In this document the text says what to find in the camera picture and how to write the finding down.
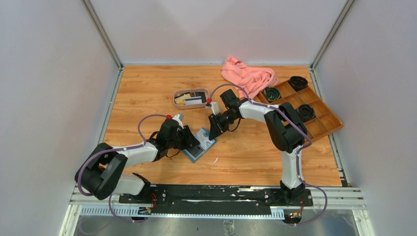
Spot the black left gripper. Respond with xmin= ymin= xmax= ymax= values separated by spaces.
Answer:
xmin=167 ymin=125 xmax=200 ymax=150

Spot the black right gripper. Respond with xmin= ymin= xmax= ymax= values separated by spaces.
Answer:
xmin=209 ymin=110 xmax=238 ymax=141

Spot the white silver credit card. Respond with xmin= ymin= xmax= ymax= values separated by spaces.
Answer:
xmin=195 ymin=129 xmax=211 ymax=150

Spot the teal leather card holder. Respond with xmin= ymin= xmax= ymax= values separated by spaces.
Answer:
xmin=182 ymin=128 xmax=217 ymax=163

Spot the white striped card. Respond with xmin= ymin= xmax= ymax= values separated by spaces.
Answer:
xmin=185 ymin=98 xmax=203 ymax=105

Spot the beige oval tray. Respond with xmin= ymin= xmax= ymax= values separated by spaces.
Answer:
xmin=173 ymin=88 xmax=209 ymax=110

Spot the black credit card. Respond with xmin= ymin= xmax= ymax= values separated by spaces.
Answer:
xmin=187 ymin=146 xmax=204 ymax=161

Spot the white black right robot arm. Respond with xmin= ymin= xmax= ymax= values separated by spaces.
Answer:
xmin=206 ymin=89 xmax=308 ymax=206

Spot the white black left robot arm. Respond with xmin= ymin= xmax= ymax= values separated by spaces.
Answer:
xmin=74 ymin=116 xmax=200 ymax=203

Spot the black VIP card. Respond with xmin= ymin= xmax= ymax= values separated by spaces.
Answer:
xmin=190 ymin=91 xmax=207 ymax=100

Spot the gold credit card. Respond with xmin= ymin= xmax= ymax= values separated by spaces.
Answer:
xmin=174 ymin=92 xmax=192 ymax=106

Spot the pink cloth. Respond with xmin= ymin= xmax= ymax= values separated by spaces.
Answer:
xmin=221 ymin=57 xmax=278 ymax=99

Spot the rolled tie orange pattern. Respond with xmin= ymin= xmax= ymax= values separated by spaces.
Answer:
xmin=288 ymin=76 xmax=308 ymax=92

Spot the wooden compartment organizer tray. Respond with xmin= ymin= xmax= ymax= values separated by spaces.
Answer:
xmin=257 ymin=76 xmax=343 ymax=142

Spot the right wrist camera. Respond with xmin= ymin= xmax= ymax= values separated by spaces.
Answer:
xmin=206 ymin=98 xmax=220 ymax=115

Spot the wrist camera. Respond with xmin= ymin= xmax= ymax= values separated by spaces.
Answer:
xmin=206 ymin=98 xmax=220 ymax=115
xmin=172 ymin=113 xmax=184 ymax=128

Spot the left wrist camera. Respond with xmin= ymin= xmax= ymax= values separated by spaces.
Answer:
xmin=172 ymin=113 xmax=184 ymax=128

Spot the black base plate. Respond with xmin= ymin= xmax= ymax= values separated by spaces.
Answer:
xmin=118 ymin=184 xmax=313 ymax=215

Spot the aluminium frame rail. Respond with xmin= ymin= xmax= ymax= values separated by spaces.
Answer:
xmin=60 ymin=184 xmax=374 ymax=236

